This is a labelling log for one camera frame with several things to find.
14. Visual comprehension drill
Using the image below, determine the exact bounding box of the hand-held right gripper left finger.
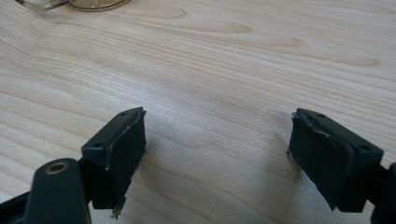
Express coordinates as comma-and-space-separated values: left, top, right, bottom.
81, 106, 148, 219

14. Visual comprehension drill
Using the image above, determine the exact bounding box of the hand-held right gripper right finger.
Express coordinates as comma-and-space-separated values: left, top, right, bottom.
287, 107, 385, 214

